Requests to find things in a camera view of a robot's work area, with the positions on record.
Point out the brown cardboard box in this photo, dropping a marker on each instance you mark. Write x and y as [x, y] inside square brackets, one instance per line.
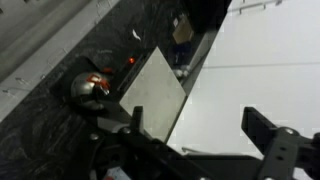
[182, 30]

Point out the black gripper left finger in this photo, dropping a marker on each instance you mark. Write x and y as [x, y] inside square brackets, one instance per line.
[137, 118]

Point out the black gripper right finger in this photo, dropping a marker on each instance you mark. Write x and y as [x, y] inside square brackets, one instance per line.
[255, 121]

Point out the light grey cabinet door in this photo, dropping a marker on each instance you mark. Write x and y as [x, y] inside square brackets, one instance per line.
[250, 93]

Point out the steel black coffee machine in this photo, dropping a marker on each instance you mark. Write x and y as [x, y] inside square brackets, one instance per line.
[156, 93]

